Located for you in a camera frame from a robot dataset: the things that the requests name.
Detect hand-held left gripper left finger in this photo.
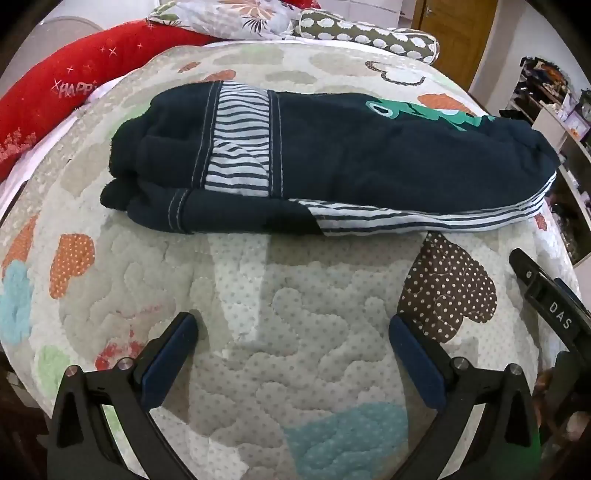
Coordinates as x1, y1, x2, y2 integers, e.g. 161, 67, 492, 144
46, 311, 199, 480

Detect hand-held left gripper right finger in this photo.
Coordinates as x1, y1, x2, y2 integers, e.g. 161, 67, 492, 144
389, 314, 539, 480

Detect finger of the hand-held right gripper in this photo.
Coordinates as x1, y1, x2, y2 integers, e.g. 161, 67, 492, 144
509, 248, 591, 348

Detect navy pants with striped trim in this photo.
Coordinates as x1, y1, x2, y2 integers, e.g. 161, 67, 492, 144
100, 79, 560, 238

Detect quilted heart print blanket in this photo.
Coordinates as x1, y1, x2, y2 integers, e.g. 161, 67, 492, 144
0, 39, 583, 480

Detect white shelf unit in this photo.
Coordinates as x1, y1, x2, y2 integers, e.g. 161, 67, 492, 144
505, 55, 591, 268

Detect purple box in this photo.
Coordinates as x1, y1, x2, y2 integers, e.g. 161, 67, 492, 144
564, 91, 591, 137

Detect white bed sheet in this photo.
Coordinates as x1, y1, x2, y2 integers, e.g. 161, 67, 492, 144
0, 78, 123, 217

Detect wooden door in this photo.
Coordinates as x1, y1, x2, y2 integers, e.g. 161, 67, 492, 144
411, 0, 499, 93

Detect olive polka dot bolster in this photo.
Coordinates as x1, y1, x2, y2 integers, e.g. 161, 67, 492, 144
295, 9, 439, 65

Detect arched beige headboard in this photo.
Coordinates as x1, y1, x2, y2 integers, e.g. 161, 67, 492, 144
11, 14, 95, 65

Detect glossy white wardrobe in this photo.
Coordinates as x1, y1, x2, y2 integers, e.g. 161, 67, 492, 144
305, 0, 416, 29

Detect floral print pillow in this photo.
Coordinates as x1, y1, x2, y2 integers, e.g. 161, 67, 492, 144
147, 0, 305, 37

